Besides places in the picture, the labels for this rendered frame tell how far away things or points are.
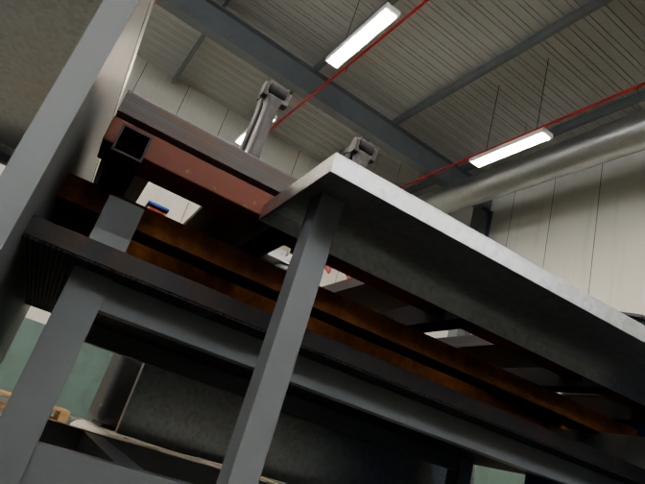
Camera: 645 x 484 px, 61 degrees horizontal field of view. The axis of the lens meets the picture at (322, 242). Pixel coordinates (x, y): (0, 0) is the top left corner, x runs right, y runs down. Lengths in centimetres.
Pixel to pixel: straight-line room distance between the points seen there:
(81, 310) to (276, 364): 33
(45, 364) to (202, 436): 92
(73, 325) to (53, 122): 31
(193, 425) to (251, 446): 101
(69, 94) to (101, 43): 9
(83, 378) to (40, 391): 1041
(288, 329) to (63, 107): 42
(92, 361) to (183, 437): 962
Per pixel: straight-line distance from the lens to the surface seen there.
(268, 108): 209
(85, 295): 93
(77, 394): 1132
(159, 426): 174
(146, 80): 1291
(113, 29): 87
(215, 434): 178
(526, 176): 1010
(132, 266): 88
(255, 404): 75
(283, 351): 77
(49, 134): 79
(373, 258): 103
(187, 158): 101
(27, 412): 92
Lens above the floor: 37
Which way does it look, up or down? 22 degrees up
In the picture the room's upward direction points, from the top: 17 degrees clockwise
